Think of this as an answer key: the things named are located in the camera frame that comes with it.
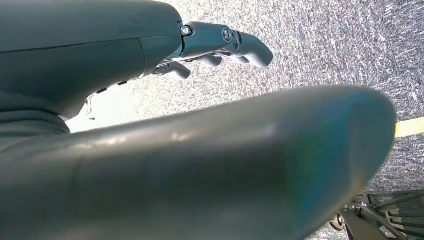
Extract yellow floor tape square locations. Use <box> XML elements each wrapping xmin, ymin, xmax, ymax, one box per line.
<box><xmin>394</xmin><ymin>116</ymin><xmax>424</xmax><ymax>139</ymax></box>

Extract black robot foot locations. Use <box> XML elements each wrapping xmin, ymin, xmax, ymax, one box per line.
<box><xmin>329</xmin><ymin>189</ymin><xmax>424</xmax><ymax>240</ymax></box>

